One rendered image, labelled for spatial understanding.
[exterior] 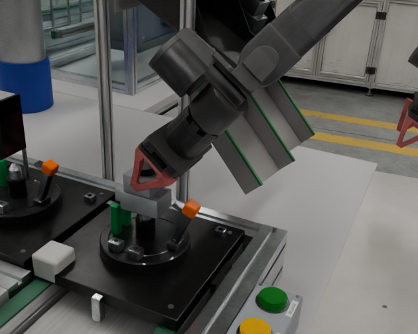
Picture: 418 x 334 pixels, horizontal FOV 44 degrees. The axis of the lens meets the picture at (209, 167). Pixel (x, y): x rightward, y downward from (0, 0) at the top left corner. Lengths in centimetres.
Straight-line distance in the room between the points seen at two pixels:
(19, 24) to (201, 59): 102
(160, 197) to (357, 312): 39
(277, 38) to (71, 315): 48
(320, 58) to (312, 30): 420
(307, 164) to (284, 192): 18
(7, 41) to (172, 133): 102
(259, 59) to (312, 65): 424
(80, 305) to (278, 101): 62
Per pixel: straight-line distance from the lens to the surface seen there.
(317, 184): 128
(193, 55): 64
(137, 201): 75
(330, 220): 115
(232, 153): 92
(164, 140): 68
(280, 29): 64
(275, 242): 87
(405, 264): 107
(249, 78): 62
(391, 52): 480
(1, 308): 78
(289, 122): 116
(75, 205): 94
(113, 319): 78
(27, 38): 162
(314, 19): 65
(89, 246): 83
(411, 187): 136
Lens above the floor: 145
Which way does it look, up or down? 27 degrees down
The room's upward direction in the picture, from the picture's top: 3 degrees clockwise
